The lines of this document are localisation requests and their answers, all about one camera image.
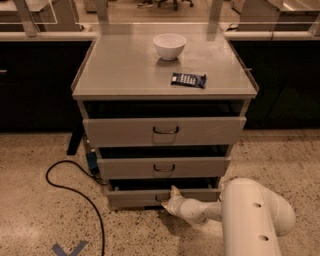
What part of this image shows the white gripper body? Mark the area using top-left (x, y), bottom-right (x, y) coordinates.
top-left (165, 196), bottom-right (194, 220)

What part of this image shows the grey bottom drawer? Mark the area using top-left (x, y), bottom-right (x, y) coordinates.
top-left (106, 188), bottom-right (221, 208)

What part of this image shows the grey drawer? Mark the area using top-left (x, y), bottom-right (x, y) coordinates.
top-left (97, 157), bottom-right (231, 179)
top-left (106, 188), bottom-right (221, 208)
top-left (83, 117), bottom-right (246, 147)

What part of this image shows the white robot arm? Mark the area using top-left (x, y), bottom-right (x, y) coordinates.
top-left (162, 178), bottom-right (296, 256)

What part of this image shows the grey middle drawer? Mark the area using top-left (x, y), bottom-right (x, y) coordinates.
top-left (97, 157), bottom-right (231, 179)

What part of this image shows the grey top drawer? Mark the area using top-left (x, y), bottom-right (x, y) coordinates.
top-left (83, 117), bottom-right (246, 147)

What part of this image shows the grey drawer cabinet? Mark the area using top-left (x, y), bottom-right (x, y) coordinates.
top-left (70, 22), bottom-right (260, 210)

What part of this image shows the blue power adapter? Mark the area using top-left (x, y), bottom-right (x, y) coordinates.
top-left (86, 152), bottom-right (99, 175)

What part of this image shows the dark blue snack packet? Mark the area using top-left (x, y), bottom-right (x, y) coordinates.
top-left (171, 73), bottom-right (207, 88)

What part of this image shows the white ceramic bowl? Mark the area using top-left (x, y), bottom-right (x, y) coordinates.
top-left (153, 33), bottom-right (187, 60)

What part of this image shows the black cable left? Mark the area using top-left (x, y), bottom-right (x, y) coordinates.
top-left (45, 160), bottom-right (108, 256)

